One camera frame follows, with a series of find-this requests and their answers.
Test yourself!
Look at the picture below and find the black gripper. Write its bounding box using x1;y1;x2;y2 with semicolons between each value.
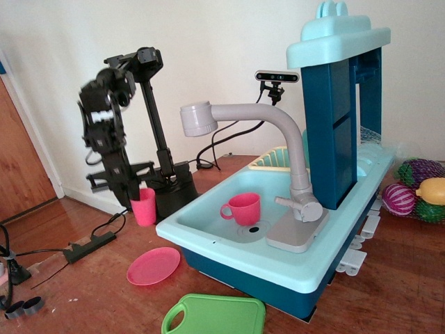
86;149;155;211

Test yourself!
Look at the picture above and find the pink plastic tumbler cup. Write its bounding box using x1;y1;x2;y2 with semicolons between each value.
130;188;156;227

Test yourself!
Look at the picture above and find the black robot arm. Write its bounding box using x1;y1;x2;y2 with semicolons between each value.
78;47;198;220

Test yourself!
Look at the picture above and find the blue toy kitchen sink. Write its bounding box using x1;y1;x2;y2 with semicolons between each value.
156;1;394;321

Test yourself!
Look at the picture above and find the pink plastic plate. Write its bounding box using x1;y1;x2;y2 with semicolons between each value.
127;247;181;286

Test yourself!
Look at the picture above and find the black power strip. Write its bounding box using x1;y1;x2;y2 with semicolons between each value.
63;232;116;264

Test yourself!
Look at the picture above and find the wooden door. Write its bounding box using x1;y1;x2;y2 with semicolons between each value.
1;83;57;221

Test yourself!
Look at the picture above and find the black tape roll right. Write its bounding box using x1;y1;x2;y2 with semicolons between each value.
22;296;45;316

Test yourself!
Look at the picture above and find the black tape roll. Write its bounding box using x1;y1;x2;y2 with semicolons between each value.
5;301;24;319
22;296;45;316

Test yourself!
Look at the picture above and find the yellow dish rack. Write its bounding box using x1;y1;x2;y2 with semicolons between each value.
248;146;290;172

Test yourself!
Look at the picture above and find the black tape roll left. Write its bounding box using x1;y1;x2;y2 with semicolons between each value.
5;301;24;319

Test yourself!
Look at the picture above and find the grey toy faucet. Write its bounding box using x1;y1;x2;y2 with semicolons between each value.
179;101;329;253

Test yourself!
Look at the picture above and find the purple toy vegetable in net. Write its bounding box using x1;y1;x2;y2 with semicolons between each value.
382;183;416;216

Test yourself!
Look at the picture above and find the yellow toy lemon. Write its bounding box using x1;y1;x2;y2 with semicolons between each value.
415;177;445;205

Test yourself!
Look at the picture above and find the pink mug with handle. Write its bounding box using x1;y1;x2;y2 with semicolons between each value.
220;192;261;226

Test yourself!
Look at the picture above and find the black power cable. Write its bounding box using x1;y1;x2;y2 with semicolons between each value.
0;224;67;310

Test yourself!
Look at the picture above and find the black camera cable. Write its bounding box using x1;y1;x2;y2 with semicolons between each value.
196;81;270;171

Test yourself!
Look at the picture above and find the depth camera on mount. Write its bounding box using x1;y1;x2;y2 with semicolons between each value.
254;70;300;106

